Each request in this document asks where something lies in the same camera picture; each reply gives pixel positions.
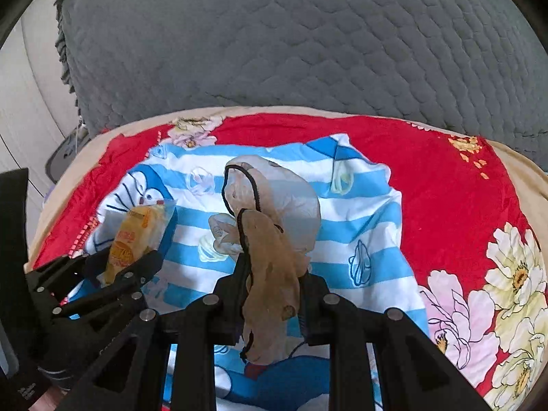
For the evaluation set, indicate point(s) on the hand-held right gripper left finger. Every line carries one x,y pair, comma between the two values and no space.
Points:
231,304

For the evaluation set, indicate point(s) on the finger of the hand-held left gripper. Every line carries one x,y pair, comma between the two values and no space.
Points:
141,267
60,272

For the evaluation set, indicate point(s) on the grey quilted cushion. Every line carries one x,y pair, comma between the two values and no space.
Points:
299,38

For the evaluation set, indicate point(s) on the black furniture panel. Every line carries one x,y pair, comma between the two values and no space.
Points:
13,214

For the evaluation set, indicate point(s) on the grey round plastic object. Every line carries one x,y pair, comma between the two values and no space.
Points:
64,156

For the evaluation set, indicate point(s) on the beige sheer scrunchie black trim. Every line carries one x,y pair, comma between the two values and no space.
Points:
269,239

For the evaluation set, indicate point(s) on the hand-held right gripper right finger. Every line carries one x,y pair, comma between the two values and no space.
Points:
312,308

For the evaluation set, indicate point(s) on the yellow rice cracker packet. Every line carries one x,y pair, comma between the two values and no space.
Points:
132,235

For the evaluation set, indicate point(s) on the blue striped cartoon cloth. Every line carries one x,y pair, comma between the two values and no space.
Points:
364,239

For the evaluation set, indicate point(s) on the red floral blanket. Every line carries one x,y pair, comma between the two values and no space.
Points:
445,188

